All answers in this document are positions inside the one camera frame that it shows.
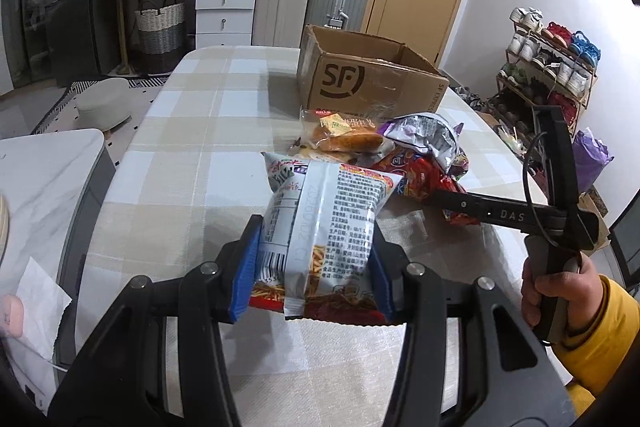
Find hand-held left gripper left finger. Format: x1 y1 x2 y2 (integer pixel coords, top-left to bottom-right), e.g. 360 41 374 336
47 214 266 427

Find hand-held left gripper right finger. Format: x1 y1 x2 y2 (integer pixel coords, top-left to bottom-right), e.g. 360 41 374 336
367 227 578 427

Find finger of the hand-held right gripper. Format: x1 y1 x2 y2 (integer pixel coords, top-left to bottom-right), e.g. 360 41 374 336
429 189 551 237

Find red snack packet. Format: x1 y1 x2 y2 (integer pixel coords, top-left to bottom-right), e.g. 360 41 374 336
372 147 482 228

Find white french fries snack packet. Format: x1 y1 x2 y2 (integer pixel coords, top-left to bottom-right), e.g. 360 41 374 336
248 151 411 323

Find purple gummy candy packet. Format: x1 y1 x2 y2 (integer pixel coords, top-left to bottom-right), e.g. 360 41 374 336
381 112 469 174

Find brown cardboard box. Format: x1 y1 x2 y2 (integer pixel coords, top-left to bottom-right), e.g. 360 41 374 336
296 24 450 118

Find person's right forearm yellow sleeve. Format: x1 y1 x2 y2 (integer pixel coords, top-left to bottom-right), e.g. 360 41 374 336
554 274 640 414

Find person's right hand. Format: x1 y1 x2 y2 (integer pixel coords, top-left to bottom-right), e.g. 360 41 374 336
521 256 613 338

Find purple plastic bag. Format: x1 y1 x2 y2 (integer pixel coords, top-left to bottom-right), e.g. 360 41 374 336
571 129 614 196

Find dark screen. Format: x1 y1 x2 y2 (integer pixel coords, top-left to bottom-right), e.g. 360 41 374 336
606 194 640 299

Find wooden shoe rack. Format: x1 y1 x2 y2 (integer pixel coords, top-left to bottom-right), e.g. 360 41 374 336
492 19 601 158

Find rows of shoes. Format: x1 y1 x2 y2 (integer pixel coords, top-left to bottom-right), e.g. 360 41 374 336
500 7 602 142

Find beige checked tablecloth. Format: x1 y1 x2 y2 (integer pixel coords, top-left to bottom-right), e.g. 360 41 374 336
75 46 576 427

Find clear bread packet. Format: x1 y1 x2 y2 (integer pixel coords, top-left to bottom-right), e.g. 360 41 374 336
296 106 387 158

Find white paper sheet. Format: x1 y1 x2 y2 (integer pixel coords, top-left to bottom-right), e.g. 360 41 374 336
14 256 74 364

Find white marble side table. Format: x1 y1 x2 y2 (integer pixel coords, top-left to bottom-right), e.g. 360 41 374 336
0 128 119 410

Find round beige stool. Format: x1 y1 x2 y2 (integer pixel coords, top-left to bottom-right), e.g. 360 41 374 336
76 79 134 130

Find grey white woven basket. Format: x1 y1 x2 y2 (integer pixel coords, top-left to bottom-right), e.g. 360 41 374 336
134 0 187 76

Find black white patterned rug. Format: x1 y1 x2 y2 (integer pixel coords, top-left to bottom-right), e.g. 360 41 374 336
29 74 174 136

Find beige suitcase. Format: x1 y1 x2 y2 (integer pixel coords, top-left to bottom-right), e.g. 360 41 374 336
251 0 315 48

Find dark glass cabinet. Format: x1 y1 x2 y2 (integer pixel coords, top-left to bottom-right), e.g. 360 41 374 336
7 0 52 90

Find black cable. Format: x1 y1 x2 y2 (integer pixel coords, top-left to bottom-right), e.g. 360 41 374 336
522 132 555 249

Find wooden handled broom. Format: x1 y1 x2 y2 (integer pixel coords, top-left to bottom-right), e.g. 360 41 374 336
115 0 133 76

